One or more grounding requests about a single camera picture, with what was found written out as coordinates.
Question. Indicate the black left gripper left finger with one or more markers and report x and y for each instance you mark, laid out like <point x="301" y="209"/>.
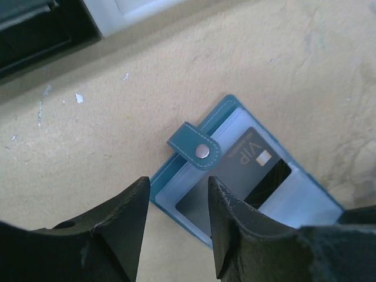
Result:
<point x="102" y="244"/>

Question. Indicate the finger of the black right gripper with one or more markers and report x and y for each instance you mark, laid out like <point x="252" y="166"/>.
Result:
<point x="361" y="215"/>

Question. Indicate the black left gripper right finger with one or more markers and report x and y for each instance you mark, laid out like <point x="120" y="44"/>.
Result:
<point x="249" y="246"/>

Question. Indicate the black VIP credit card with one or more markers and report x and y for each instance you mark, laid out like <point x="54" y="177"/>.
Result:
<point x="251" y="169"/>

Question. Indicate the blue leather card holder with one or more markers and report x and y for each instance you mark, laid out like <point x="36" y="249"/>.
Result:
<point x="232" y="145"/>

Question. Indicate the black and white tray organizer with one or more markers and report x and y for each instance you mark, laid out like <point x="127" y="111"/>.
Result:
<point x="34" y="31"/>

